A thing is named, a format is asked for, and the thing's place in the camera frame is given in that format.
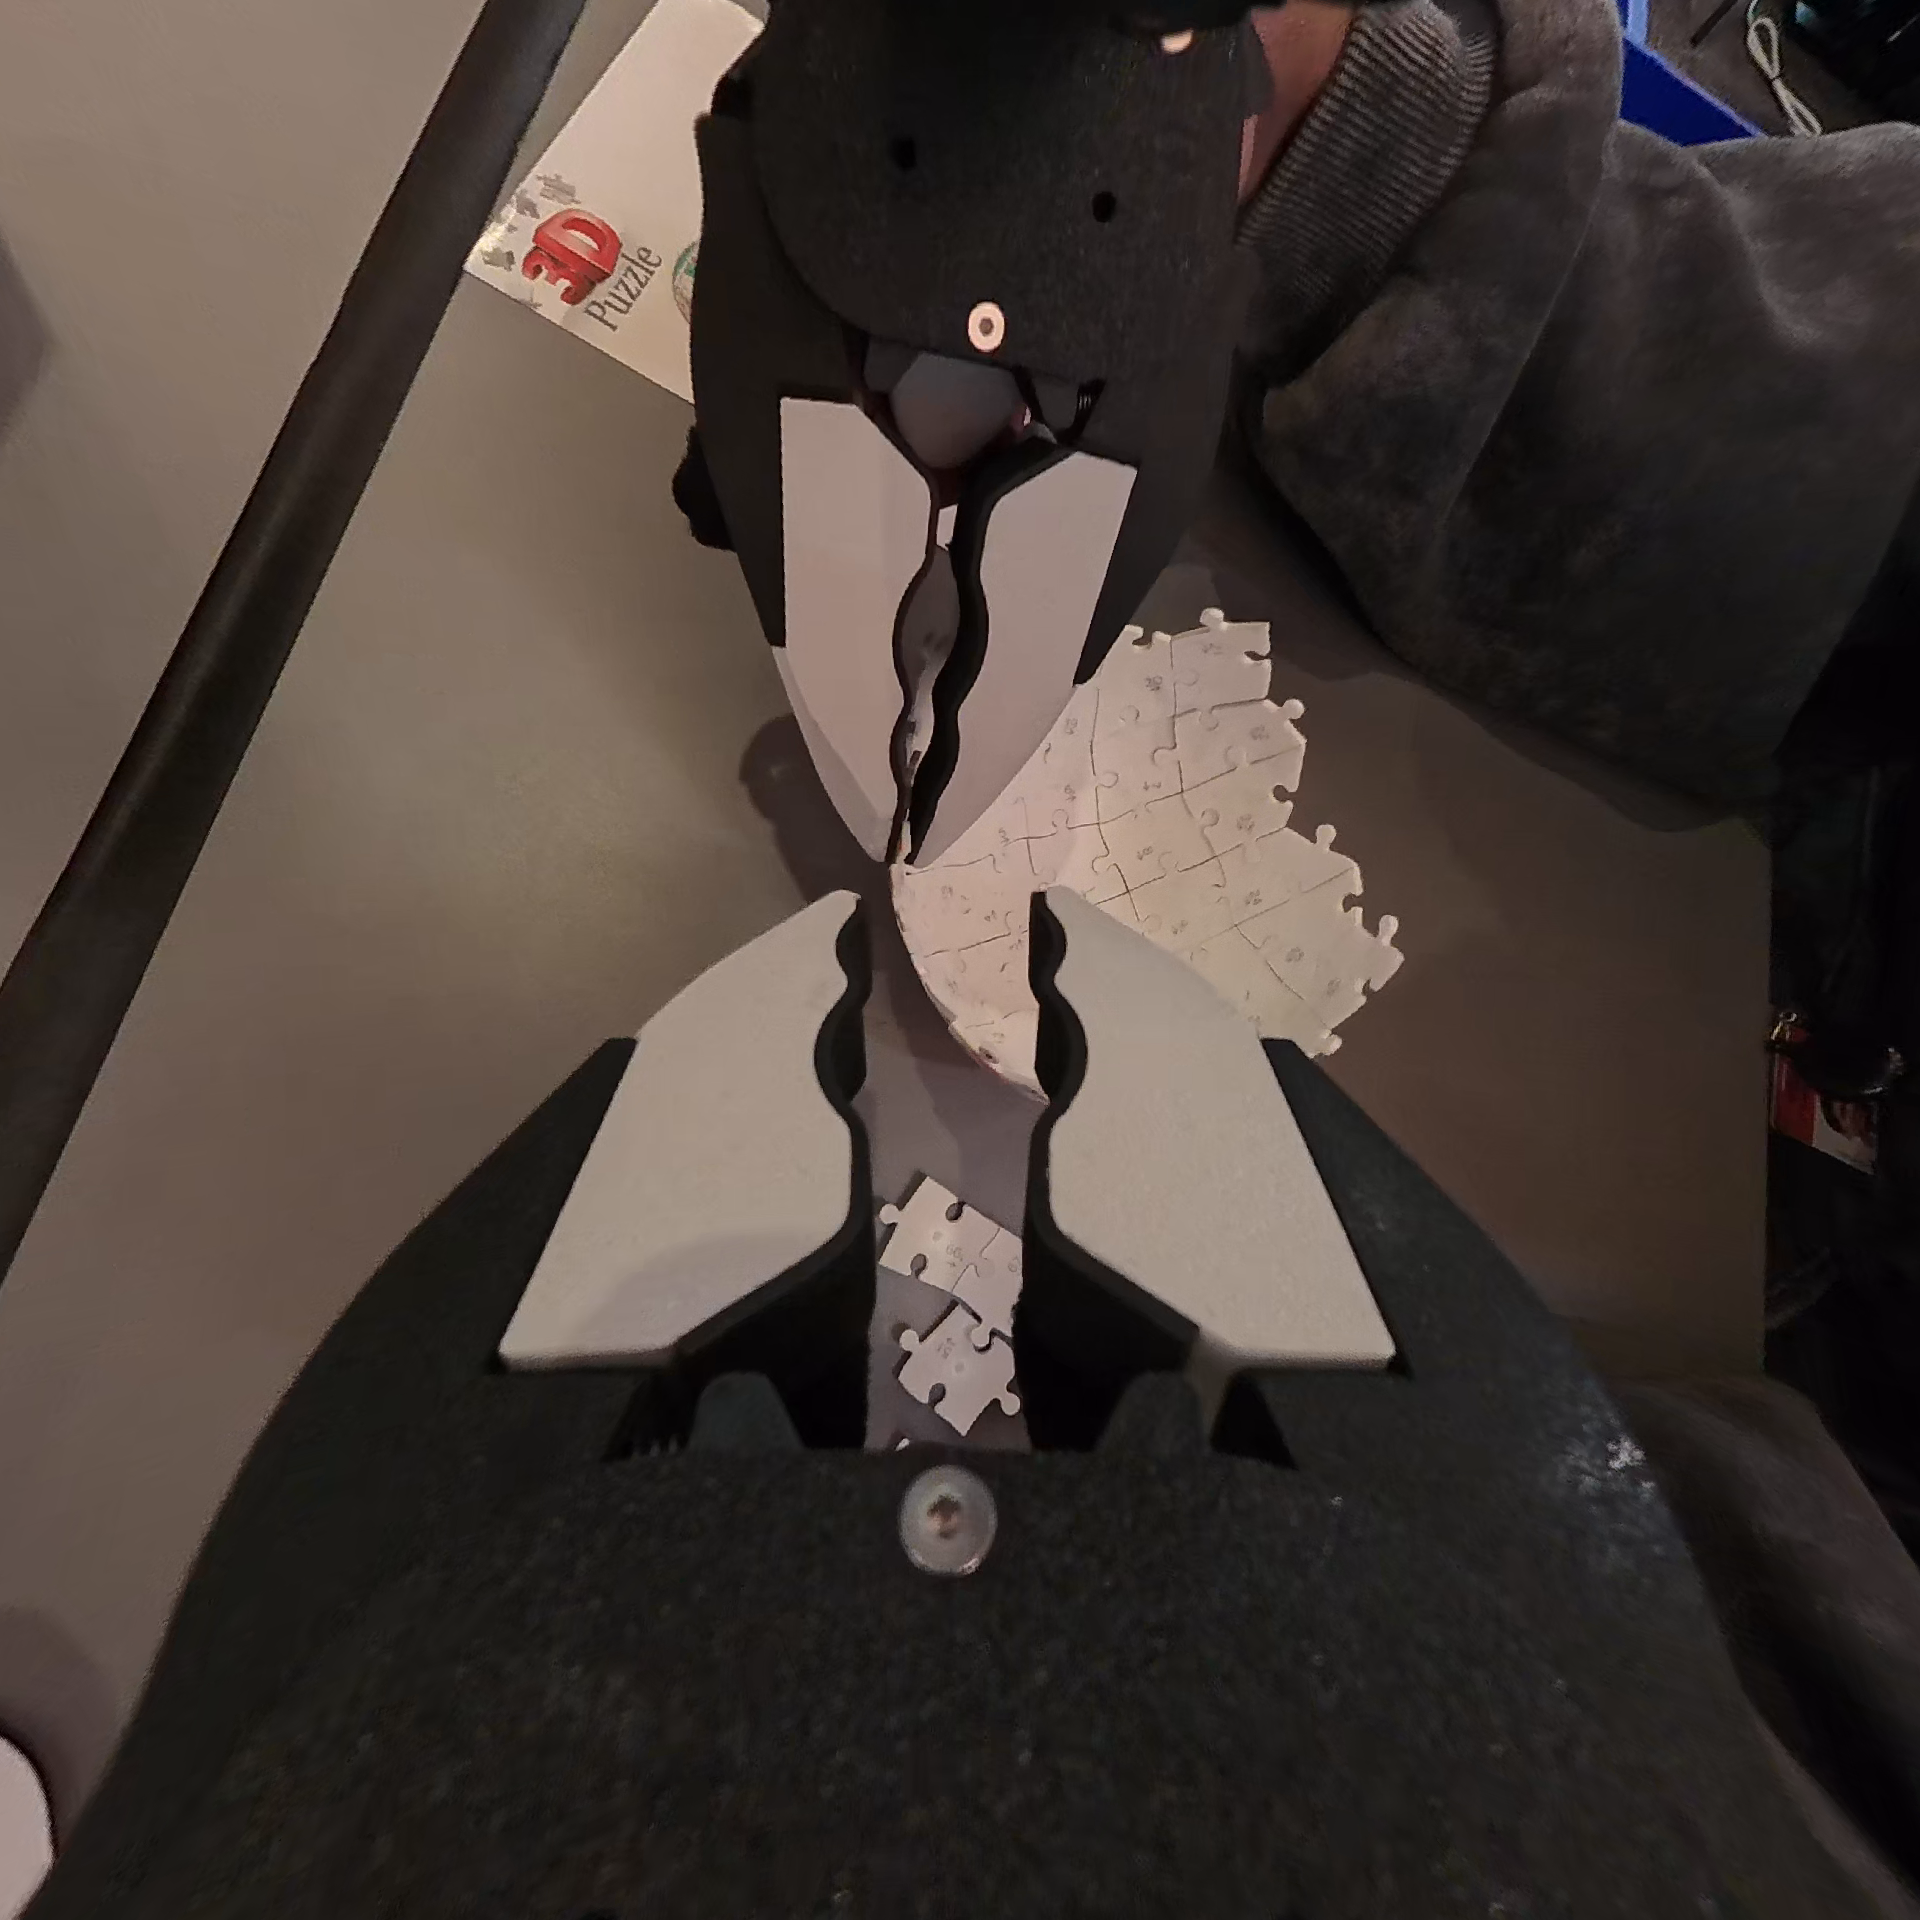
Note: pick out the half-built colourful puzzle ball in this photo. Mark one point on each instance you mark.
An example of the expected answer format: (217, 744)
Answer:
(1200, 856)

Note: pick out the blue plastic tray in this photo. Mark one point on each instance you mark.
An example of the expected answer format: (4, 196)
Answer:
(1681, 90)

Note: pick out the person's right hand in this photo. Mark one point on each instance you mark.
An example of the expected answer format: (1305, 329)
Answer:
(1289, 90)

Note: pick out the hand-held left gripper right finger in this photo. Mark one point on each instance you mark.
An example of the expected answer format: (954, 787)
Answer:
(1215, 1201)

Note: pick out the person's right forearm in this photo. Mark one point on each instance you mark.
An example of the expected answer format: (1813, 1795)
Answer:
(1575, 451)

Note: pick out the scattered pile of puzzle pieces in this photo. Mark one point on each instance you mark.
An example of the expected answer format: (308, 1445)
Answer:
(944, 1244)

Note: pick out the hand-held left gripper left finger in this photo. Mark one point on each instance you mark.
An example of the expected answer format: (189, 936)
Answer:
(674, 1201)

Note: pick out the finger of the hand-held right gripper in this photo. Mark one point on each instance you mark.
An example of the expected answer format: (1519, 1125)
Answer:
(1049, 598)
(849, 598)

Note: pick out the white printed instruction leaflet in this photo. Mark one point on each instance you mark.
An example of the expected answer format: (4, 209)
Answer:
(629, 194)

